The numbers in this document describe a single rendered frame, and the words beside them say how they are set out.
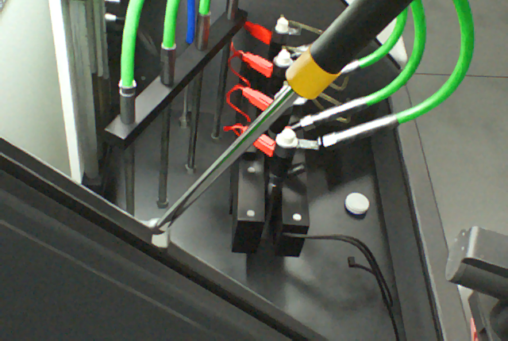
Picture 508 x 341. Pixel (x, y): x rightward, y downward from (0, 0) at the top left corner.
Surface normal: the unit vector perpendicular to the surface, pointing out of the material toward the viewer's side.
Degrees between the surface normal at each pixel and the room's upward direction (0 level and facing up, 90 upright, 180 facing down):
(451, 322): 0
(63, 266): 90
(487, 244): 13
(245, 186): 0
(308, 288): 0
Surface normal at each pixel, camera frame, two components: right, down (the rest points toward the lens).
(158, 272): 0.77, -0.43
